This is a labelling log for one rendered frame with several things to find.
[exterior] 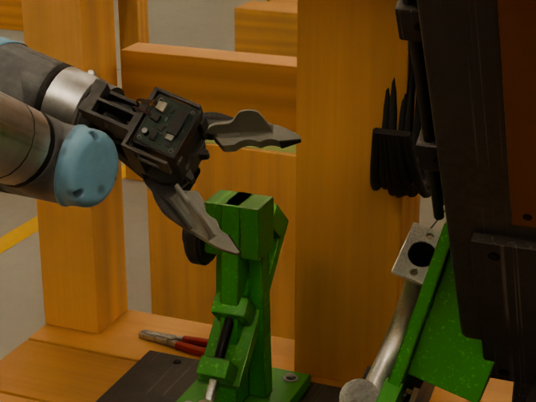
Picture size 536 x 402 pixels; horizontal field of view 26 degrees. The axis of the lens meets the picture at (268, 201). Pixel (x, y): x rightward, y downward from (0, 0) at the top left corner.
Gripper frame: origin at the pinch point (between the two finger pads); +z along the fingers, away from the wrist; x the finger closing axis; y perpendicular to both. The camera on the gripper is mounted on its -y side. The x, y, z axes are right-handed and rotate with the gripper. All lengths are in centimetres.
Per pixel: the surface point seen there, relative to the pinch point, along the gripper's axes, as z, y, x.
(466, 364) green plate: 24.5, 4.1, -8.5
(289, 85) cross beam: -12.3, -26.4, 24.0
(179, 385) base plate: -9.0, -36.7, -15.7
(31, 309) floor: -120, -243, 14
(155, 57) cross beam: -31.6, -28.5, 21.4
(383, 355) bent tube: 15.6, -11.2, -7.1
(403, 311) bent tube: 15.8, -8.9, -2.6
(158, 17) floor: -296, -582, 284
